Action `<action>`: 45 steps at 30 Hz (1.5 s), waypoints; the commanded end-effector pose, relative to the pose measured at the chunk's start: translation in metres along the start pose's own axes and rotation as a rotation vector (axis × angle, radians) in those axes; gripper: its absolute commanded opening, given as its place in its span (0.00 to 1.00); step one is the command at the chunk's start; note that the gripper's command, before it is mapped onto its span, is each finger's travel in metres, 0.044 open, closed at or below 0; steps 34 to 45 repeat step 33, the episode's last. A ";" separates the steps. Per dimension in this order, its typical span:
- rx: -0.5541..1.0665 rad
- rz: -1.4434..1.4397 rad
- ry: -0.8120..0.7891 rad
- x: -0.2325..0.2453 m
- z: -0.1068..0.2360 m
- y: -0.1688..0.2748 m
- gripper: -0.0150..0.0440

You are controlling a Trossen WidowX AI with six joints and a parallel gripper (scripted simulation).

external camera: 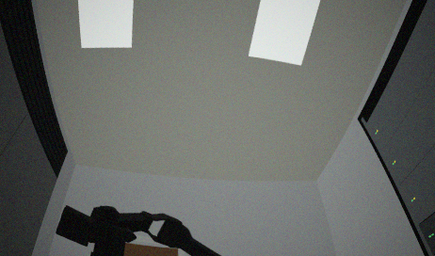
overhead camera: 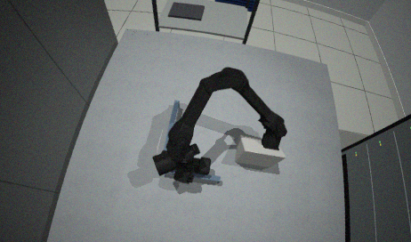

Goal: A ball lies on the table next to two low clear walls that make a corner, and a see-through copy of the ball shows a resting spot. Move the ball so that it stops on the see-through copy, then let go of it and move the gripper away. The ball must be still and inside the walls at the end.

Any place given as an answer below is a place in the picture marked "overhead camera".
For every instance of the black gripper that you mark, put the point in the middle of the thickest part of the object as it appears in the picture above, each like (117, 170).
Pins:
(200, 165)

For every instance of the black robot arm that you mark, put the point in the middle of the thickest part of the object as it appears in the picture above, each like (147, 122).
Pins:
(181, 133)

